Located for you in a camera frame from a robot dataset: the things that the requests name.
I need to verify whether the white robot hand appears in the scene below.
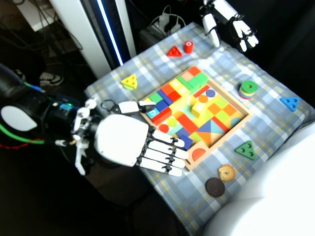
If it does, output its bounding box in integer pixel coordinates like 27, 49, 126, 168
199, 0, 259, 53
94, 100, 189, 177

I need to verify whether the yellow triangle piece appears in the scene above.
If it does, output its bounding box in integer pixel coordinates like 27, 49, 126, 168
121, 74, 139, 90

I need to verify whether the red triangle piece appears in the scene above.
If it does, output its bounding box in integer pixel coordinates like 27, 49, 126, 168
167, 46, 184, 58

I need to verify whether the wooden block tray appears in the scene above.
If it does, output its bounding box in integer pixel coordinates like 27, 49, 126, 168
140, 65, 252, 172

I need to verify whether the blue triangle peg block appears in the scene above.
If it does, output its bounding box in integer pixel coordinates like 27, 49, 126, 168
280, 96, 301, 113

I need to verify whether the green triangle piece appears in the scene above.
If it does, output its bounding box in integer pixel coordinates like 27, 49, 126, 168
234, 140, 255, 159

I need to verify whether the white power strip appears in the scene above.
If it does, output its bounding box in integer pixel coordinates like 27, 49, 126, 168
150, 14, 187, 33

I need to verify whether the blue plaid cloth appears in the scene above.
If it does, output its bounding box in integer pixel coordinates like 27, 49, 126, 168
85, 22, 315, 236

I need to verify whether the black box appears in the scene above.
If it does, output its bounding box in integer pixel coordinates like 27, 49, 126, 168
138, 24, 168, 51

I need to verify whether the white sneaker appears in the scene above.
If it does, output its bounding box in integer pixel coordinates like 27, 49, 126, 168
39, 71, 64, 87

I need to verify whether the chocolate sandwich toy cookie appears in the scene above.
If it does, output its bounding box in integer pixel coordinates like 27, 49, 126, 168
205, 177, 226, 198

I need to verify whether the beige toy cookie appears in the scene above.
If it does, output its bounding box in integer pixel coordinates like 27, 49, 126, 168
217, 164, 236, 183

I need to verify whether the large white panel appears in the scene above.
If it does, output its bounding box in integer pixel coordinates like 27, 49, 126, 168
203, 120, 315, 236

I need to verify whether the coloured ring stack toy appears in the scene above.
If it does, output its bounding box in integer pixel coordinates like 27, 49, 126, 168
237, 80, 257, 100

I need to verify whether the red cable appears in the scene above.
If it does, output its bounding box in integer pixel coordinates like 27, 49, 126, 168
0, 138, 45, 149

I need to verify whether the green cable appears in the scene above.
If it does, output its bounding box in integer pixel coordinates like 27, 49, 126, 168
0, 122, 46, 144

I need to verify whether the white post with blue light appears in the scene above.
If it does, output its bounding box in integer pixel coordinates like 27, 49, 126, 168
48, 0, 137, 77

